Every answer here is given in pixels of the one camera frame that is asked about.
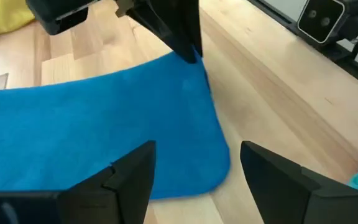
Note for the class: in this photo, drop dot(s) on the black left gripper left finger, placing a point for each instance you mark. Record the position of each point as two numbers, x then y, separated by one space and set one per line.
123 193

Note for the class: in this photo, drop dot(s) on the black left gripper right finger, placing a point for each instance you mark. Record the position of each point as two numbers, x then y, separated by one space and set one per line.
284 193

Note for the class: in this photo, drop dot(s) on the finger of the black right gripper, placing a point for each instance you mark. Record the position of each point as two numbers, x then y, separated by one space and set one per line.
166 25
193 25

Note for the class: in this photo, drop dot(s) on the blue microfiber towel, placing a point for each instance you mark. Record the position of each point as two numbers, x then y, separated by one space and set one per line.
89 124

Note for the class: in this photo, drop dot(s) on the yellow microfiber towel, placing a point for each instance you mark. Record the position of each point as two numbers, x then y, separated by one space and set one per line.
2 15

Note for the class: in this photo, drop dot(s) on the black aluminium table frame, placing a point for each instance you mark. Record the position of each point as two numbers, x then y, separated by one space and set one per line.
278 15

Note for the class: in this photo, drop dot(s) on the table-level camera with white rim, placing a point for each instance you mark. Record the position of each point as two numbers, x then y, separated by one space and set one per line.
320 20

